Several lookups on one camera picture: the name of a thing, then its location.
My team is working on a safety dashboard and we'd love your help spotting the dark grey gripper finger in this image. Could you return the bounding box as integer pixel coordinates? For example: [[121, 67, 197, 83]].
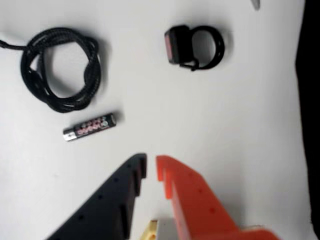
[[46, 152, 148, 240]]

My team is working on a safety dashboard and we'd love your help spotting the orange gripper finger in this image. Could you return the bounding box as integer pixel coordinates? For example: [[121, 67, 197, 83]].
[[155, 154, 283, 240]]

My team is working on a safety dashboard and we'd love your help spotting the black fabric bag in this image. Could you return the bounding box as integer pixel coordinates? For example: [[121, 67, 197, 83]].
[[294, 0, 320, 240]]

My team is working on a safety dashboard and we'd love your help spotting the yellow perforated base piece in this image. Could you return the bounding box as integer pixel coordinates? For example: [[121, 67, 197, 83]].
[[140, 219, 159, 240]]

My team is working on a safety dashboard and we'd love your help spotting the black and red battery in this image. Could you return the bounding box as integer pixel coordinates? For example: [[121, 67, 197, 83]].
[[62, 112, 119, 144]]

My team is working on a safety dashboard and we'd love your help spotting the coiled black braided cable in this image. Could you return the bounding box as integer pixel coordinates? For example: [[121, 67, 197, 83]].
[[0, 26, 102, 115]]

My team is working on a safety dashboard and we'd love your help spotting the black ring strap device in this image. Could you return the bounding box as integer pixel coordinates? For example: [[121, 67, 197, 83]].
[[164, 24, 226, 72]]

